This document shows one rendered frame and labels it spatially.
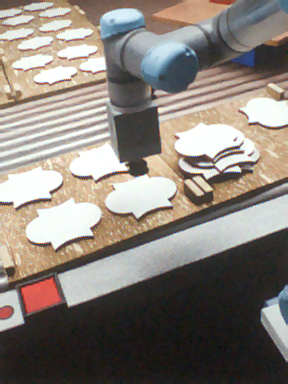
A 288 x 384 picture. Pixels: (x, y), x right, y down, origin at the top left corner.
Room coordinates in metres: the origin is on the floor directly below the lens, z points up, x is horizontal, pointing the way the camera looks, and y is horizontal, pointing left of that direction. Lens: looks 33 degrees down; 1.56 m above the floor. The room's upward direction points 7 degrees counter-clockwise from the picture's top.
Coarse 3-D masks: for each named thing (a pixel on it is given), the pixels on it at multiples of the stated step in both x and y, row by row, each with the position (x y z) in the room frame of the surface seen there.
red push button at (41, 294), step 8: (48, 280) 0.60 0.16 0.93; (24, 288) 0.59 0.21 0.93; (32, 288) 0.59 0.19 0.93; (40, 288) 0.59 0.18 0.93; (48, 288) 0.58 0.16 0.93; (56, 288) 0.58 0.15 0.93; (24, 296) 0.57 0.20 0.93; (32, 296) 0.57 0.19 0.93; (40, 296) 0.57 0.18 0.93; (48, 296) 0.56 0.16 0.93; (56, 296) 0.56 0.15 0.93; (24, 304) 0.56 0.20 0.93; (32, 304) 0.55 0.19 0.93; (40, 304) 0.55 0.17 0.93; (48, 304) 0.55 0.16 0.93
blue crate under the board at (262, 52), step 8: (256, 48) 1.40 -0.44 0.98; (264, 48) 1.43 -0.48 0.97; (272, 48) 1.46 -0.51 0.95; (280, 48) 1.49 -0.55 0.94; (240, 56) 1.43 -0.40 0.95; (248, 56) 1.41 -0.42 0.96; (256, 56) 1.40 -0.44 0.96; (264, 56) 1.43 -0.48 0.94; (248, 64) 1.41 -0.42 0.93; (256, 64) 1.40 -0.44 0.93
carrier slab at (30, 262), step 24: (24, 168) 0.96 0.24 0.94; (48, 168) 0.95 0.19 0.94; (168, 168) 0.89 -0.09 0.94; (72, 192) 0.84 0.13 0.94; (96, 192) 0.83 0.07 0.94; (0, 216) 0.79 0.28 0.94; (24, 216) 0.78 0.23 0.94; (120, 216) 0.74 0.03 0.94; (168, 216) 0.72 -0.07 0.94; (192, 216) 0.73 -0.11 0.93; (0, 240) 0.72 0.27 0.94; (24, 240) 0.71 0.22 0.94; (96, 240) 0.68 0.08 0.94; (120, 240) 0.67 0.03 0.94; (24, 264) 0.64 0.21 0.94; (48, 264) 0.63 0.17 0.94; (72, 264) 0.64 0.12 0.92
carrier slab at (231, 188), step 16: (256, 96) 1.18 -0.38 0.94; (272, 96) 1.16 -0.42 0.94; (208, 112) 1.12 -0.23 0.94; (224, 112) 1.11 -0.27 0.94; (160, 128) 1.07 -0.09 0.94; (176, 128) 1.06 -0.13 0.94; (192, 128) 1.05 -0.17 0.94; (240, 128) 1.02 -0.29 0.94; (256, 128) 1.01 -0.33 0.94; (256, 144) 0.94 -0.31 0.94; (272, 144) 0.93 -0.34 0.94; (176, 160) 0.91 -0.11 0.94; (272, 160) 0.87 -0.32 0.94; (192, 176) 0.85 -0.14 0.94; (240, 176) 0.82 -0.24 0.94; (256, 176) 0.82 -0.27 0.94; (272, 176) 0.81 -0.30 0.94; (224, 192) 0.78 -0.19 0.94; (240, 192) 0.77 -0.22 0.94; (256, 192) 0.78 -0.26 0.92; (208, 208) 0.74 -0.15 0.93
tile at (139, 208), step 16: (144, 176) 0.85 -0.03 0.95; (112, 192) 0.81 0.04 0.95; (128, 192) 0.80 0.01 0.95; (144, 192) 0.80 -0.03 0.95; (160, 192) 0.79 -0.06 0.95; (176, 192) 0.79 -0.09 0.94; (112, 208) 0.76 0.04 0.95; (128, 208) 0.75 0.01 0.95; (144, 208) 0.74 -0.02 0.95; (160, 208) 0.74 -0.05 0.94
